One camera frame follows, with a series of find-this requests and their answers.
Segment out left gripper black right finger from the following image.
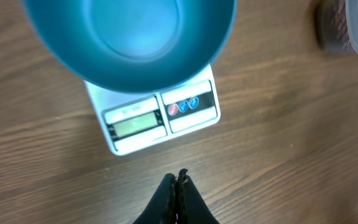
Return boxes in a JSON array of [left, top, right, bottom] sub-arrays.
[[176, 169, 219, 224]]

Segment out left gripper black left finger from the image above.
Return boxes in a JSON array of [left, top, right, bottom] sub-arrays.
[[134, 173, 177, 224]]

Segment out white digital kitchen scale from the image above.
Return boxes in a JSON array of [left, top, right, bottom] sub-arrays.
[[85, 65, 221, 156]]

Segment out blue bowl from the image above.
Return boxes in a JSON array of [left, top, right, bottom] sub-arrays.
[[23, 0, 237, 93]]

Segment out red beans in container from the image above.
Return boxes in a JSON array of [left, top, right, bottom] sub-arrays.
[[332, 0, 351, 49]]

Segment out clear plastic container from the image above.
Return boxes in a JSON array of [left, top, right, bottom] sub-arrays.
[[315, 0, 358, 55]]

